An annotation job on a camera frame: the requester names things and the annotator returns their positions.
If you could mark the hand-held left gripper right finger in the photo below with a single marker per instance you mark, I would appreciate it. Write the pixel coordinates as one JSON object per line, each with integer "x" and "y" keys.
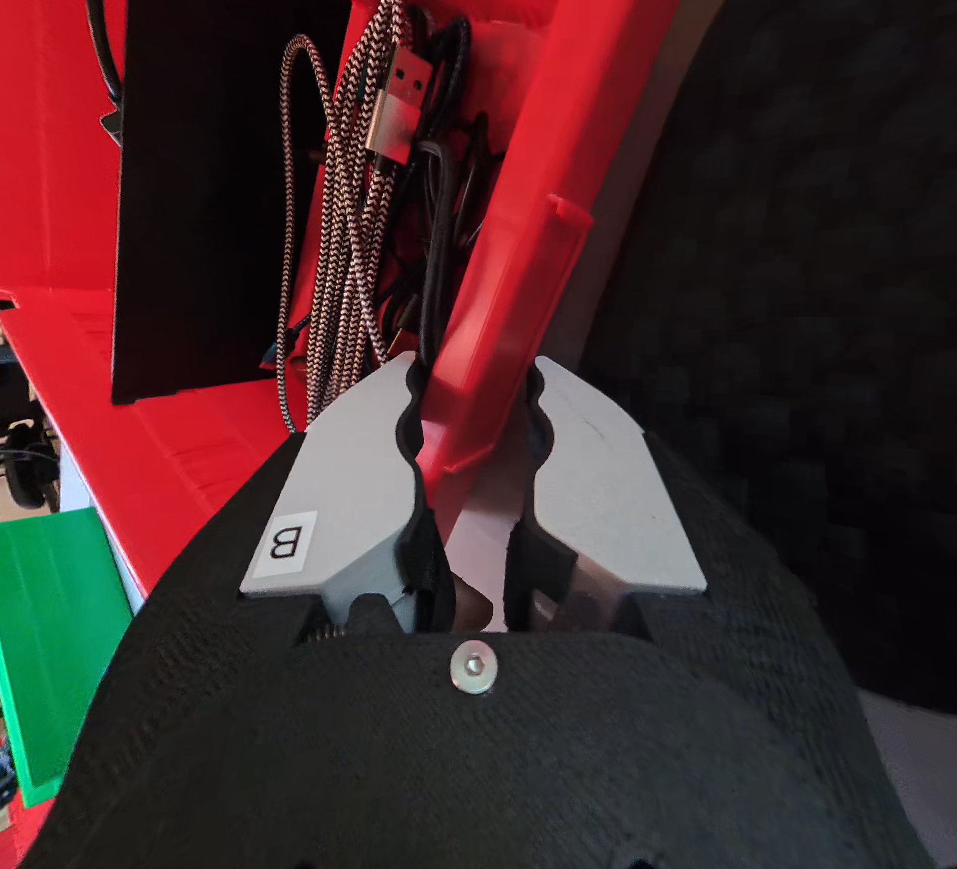
{"x": 613, "y": 495}

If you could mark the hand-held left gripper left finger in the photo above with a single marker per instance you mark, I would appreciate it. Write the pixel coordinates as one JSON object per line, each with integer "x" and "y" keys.
{"x": 351, "y": 480}

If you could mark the black textured cushion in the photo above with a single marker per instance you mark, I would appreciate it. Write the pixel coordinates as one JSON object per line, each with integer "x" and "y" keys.
{"x": 785, "y": 286}

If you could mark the green plastic bin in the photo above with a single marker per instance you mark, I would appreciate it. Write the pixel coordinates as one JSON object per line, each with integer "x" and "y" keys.
{"x": 60, "y": 622}

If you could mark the black divider card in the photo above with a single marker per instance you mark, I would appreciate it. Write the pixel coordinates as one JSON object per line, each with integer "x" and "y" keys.
{"x": 209, "y": 173}

